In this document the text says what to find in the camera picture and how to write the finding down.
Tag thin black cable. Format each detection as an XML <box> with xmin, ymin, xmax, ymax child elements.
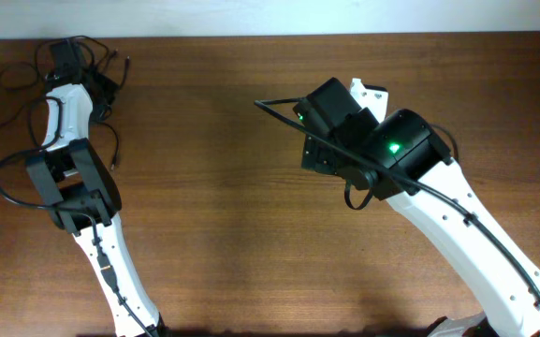
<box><xmin>0</xmin><ymin>35</ymin><xmax>120</xmax><ymax>93</ymax></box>

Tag thick black USB cable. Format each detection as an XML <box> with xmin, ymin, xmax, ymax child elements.
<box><xmin>0</xmin><ymin>54</ymin><xmax>132</xmax><ymax>170</ymax></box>

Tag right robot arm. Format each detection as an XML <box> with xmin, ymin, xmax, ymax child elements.
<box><xmin>294</xmin><ymin>79</ymin><xmax>540</xmax><ymax>336</ymax></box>

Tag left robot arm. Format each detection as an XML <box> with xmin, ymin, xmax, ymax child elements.
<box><xmin>26</xmin><ymin>37</ymin><xmax>170</xmax><ymax>336</ymax></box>

